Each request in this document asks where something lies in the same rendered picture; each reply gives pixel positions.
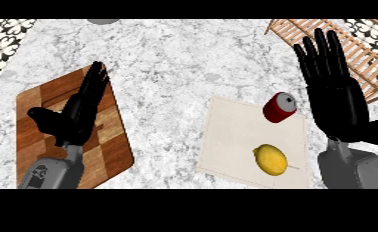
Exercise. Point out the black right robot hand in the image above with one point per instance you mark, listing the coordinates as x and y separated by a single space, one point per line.
334 102

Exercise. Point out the grey round object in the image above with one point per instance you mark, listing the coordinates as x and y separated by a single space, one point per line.
102 21

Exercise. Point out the beige placemat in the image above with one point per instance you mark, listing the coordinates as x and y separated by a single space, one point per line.
237 136

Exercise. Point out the yellow lemon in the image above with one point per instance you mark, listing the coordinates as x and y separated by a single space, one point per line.
271 159

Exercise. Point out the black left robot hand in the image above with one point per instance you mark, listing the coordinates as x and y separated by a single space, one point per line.
82 109

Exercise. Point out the brown wooden cutting board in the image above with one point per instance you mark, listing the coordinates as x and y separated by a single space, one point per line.
105 132

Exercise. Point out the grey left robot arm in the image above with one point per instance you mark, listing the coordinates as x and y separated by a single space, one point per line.
54 169

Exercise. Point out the wooden tiered shelf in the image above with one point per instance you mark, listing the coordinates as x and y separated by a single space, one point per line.
362 56

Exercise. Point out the red can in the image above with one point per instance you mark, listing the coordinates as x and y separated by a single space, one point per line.
280 107

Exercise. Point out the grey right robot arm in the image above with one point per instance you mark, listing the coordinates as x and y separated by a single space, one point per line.
349 167

